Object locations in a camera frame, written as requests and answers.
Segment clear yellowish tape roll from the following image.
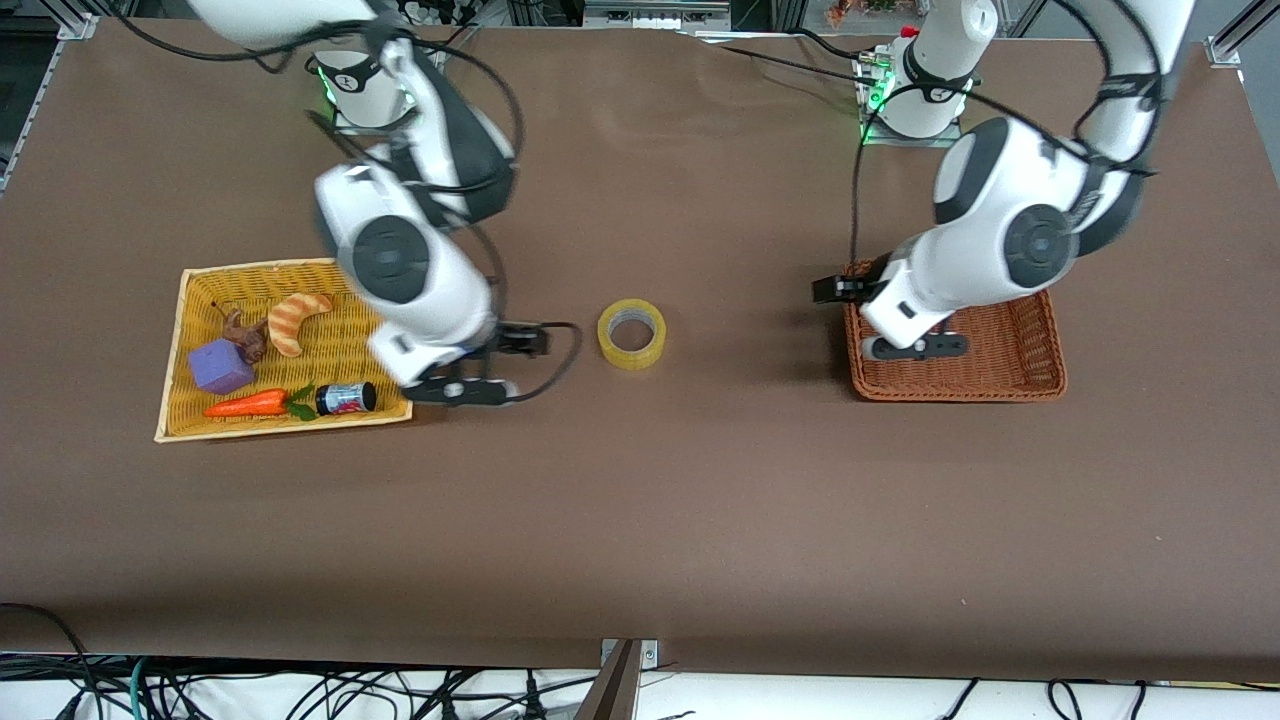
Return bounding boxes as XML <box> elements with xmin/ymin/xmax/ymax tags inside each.
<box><xmin>597</xmin><ymin>298</ymin><xmax>667</xmax><ymax>371</ymax></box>

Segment small black jar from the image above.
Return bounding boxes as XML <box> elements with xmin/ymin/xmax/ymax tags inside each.
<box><xmin>315</xmin><ymin>381</ymin><xmax>379</xmax><ymax>417</ymax></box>

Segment yellow wicker basket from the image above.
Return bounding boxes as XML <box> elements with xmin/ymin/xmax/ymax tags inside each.
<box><xmin>153</xmin><ymin>257</ymin><xmax>416</xmax><ymax>444</ymax></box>

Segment brown wicker basket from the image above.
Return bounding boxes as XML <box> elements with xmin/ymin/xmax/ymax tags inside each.
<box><xmin>843</xmin><ymin>258</ymin><xmax>1069</xmax><ymax>403</ymax></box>

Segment toy croissant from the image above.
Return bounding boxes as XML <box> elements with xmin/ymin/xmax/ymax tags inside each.
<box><xmin>267</xmin><ymin>292</ymin><xmax>333</xmax><ymax>359</ymax></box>

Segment brown toy figure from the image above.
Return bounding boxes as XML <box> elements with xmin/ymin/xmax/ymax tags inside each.
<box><xmin>210</xmin><ymin>300</ymin><xmax>271</xmax><ymax>364</ymax></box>

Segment orange toy carrot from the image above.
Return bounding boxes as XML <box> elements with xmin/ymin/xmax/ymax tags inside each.
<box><xmin>203</xmin><ymin>383</ymin><xmax>319</xmax><ymax>422</ymax></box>

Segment purple cube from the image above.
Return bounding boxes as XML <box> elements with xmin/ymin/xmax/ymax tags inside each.
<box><xmin>188</xmin><ymin>338</ymin><xmax>257</xmax><ymax>395</ymax></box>

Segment orange background object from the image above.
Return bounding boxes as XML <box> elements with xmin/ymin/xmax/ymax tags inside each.
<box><xmin>825</xmin><ymin>0</ymin><xmax>901</xmax><ymax>25</ymax></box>

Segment grey metal box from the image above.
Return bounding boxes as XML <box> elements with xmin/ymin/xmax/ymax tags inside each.
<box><xmin>583</xmin><ymin>0</ymin><xmax>731</xmax><ymax>31</ymax></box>

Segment dark diagonal bar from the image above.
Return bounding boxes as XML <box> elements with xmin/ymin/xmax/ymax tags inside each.
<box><xmin>575</xmin><ymin>640</ymin><xmax>643</xmax><ymax>720</ymax></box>

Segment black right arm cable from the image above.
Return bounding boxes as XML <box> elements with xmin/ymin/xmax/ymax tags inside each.
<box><xmin>100</xmin><ymin>10</ymin><xmax>583</xmax><ymax>404</ymax></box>

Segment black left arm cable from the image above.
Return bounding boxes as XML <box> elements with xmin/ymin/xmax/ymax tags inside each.
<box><xmin>850</xmin><ymin>0</ymin><xmax>1166</xmax><ymax>291</ymax></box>

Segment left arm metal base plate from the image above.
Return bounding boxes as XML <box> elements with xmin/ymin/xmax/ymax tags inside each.
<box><xmin>858</xmin><ymin>60</ymin><xmax>966</xmax><ymax>149</ymax></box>

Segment long black tabletop cable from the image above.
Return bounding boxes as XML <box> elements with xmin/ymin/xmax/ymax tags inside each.
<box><xmin>715</xmin><ymin>43</ymin><xmax>881</xmax><ymax>86</ymax></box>

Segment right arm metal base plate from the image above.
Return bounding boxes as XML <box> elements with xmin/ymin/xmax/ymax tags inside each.
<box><xmin>330</xmin><ymin>60</ymin><xmax>441</xmax><ymax>136</ymax></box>

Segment short black tabletop cable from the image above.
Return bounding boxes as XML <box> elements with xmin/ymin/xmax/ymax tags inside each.
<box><xmin>790</xmin><ymin>27</ymin><xmax>876</xmax><ymax>61</ymax></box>

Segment black cable at arm base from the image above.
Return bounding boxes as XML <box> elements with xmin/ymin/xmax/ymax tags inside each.
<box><xmin>435</xmin><ymin>22</ymin><xmax>481</xmax><ymax>63</ymax></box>

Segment tangled black floor cables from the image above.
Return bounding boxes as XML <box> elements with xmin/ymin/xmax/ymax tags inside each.
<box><xmin>0</xmin><ymin>655</ymin><xmax>601</xmax><ymax>720</ymax></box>

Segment black looping floor cable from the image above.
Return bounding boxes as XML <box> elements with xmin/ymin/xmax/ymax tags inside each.
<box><xmin>0</xmin><ymin>603</ymin><xmax>101</xmax><ymax>720</ymax></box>

